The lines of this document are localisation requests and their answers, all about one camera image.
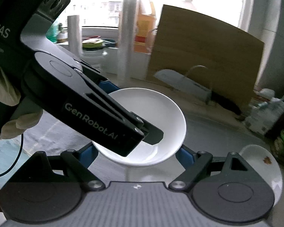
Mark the white bowl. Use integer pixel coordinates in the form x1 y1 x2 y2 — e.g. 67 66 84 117
93 88 187 167

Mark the white plate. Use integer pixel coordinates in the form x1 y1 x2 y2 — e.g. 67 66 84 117
239 145 283 206

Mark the gloved left hand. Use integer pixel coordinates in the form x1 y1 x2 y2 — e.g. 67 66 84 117
0 68 43 139

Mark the glass jar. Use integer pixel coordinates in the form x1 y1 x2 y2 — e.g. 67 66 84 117
81 38 109 74

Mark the cleaver knife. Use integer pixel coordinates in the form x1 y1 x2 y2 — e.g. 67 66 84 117
153 65 242 116

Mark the orange oil bottle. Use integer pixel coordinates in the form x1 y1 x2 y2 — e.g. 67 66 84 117
119 0 158 55

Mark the white plastic bag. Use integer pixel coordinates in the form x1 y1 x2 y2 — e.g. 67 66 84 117
244 89 284 135

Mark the wooden cutting board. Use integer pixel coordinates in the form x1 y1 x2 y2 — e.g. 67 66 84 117
146 5 264 111

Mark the black cable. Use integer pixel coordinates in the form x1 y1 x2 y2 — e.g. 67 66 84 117
0 132 25 180

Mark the metal wire rack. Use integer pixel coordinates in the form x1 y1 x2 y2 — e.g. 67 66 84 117
184 65 213 91

